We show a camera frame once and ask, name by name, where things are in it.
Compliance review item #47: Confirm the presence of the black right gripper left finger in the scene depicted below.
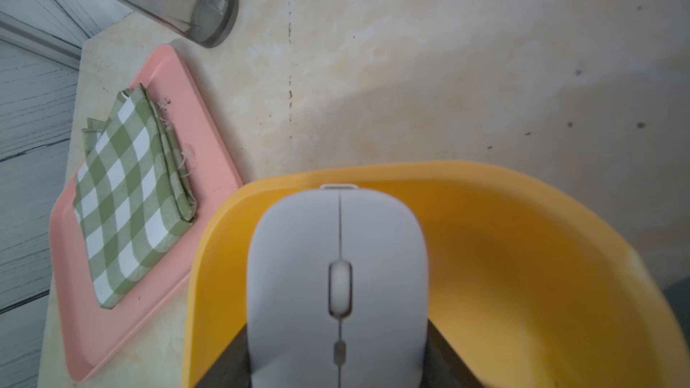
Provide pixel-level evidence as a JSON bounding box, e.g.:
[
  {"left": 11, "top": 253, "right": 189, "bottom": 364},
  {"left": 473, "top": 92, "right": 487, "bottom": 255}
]
[{"left": 195, "top": 326, "right": 252, "bottom": 388}]

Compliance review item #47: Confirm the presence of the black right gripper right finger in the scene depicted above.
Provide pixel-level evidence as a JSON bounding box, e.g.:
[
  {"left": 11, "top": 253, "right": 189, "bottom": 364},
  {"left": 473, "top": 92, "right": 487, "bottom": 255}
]
[{"left": 420, "top": 320, "right": 483, "bottom": 388}]

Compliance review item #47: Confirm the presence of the white mouse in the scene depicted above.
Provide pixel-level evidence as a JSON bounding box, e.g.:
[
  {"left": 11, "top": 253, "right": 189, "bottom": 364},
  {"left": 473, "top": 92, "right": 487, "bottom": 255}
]
[{"left": 246, "top": 186, "right": 429, "bottom": 387}]

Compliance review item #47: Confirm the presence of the yellow plastic storage box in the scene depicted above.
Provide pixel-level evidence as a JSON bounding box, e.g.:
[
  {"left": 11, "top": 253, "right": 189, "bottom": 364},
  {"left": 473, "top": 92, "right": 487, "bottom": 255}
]
[{"left": 181, "top": 161, "right": 689, "bottom": 387}]

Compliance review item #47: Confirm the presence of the teal plastic storage box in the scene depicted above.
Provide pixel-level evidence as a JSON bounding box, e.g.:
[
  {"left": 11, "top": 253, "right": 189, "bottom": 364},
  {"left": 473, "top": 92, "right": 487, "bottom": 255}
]
[{"left": 663, "top": 277, "right": 690, "bottom": 345}]

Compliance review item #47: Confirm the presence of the green checked cloth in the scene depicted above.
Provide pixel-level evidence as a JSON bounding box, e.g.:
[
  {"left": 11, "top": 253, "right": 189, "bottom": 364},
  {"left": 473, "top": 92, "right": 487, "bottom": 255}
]
[{"left": 73, "top": 84, "right": 198, "bottom": 309}]

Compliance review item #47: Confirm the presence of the aluminium frame post left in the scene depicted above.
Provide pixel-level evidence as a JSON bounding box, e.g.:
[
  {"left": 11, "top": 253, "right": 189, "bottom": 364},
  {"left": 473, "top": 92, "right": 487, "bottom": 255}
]
[{"left": 1, "top": 13, "right": 82, "bottom": 70}]

